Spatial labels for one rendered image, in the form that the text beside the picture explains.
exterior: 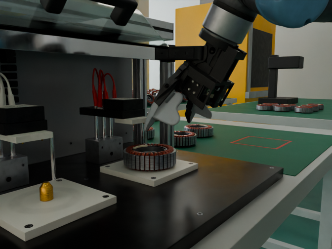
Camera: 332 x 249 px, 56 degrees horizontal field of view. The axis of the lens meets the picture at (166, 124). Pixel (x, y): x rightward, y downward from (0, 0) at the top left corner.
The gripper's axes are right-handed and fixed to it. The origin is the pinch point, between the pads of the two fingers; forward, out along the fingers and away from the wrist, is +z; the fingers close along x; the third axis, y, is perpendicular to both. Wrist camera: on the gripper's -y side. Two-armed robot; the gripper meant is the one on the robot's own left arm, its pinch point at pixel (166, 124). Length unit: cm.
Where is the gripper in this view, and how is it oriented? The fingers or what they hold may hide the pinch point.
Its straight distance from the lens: 62.9
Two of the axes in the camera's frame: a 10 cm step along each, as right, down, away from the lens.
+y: 6.8, 5.7, -4.5
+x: 6.1, -1.1, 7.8
